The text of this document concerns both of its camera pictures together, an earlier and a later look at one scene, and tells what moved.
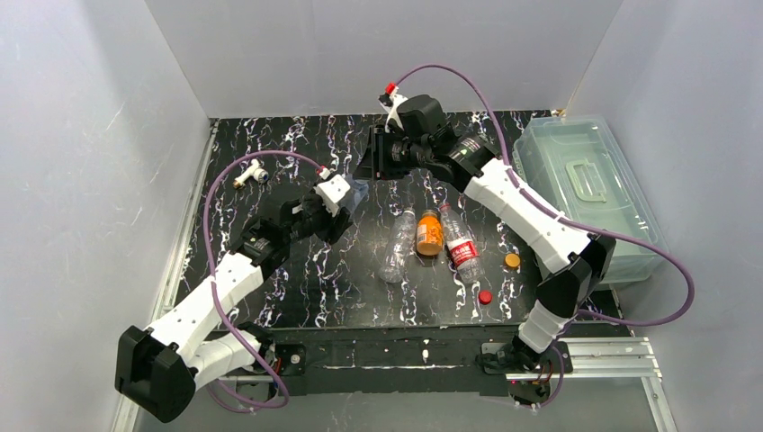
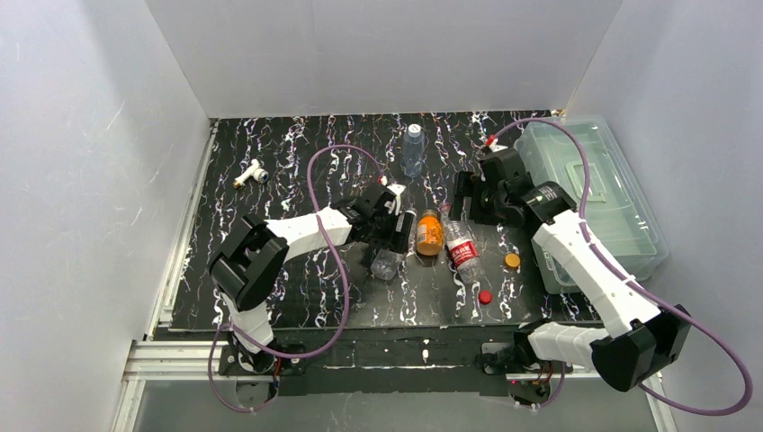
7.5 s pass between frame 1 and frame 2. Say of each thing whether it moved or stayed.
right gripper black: moved
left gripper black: moved
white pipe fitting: stayed
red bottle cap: stayed
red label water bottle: stayed
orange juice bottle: stayed
